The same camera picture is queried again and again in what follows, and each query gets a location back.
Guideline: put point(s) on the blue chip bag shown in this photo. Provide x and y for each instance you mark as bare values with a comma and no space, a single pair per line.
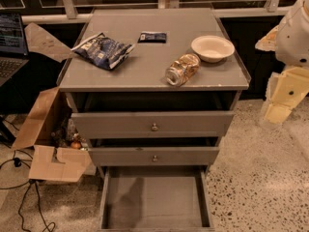
103,52

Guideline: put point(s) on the open laptop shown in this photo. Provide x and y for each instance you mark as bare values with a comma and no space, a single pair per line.
14,53

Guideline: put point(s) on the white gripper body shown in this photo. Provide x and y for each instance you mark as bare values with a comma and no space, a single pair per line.
294,41

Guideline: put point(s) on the small dark blue packet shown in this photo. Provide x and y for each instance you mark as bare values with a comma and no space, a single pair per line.
152,37

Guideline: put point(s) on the white bowl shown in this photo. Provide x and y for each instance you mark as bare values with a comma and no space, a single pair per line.
212,49

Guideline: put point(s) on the grey top drawer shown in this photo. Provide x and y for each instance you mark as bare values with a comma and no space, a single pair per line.
108,125

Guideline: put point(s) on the brown cardboard box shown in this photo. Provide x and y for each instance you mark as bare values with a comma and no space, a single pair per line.
60,164

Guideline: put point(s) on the grey wooden drawer cabinet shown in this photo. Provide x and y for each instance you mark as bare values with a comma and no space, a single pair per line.
139,84

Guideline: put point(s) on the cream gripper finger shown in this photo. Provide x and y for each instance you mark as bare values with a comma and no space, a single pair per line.
285,91
268,42

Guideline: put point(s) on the grey middle drawer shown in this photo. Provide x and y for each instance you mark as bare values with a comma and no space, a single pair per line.
142,156

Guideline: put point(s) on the grey open bottom drawer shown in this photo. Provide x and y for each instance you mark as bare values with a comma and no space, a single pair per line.
155,199

